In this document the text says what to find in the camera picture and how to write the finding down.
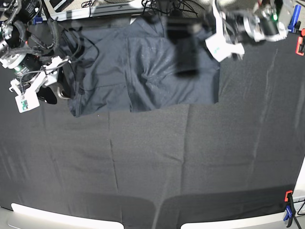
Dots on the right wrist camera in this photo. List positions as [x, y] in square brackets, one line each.
[27, 101]

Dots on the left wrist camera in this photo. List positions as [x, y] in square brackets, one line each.
[218, 47]

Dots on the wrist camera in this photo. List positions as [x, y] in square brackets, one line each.
[218, 47]
[27, 101]

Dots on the blue clamp top left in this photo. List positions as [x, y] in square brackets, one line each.
[37, 20]

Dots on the dark navy t-shirt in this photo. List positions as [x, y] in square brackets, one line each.
[149, 64]

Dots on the orange clamp far right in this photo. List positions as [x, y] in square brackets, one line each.
[300, 46]

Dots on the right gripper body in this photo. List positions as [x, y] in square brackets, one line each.
[40, 81]

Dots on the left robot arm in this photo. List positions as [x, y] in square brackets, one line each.
[267, 22]

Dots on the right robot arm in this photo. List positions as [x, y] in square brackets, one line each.
[37, 68]

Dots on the orange blue clamp near right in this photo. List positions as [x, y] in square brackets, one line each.
[290, 215]

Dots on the black table cloth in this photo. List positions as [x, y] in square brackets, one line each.
[163, 168]

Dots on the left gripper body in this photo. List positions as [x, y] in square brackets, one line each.
[221, 29]

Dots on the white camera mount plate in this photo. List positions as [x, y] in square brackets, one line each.
[133, 18]

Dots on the blue clamp top right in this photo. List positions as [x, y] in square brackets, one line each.
[294, 25]

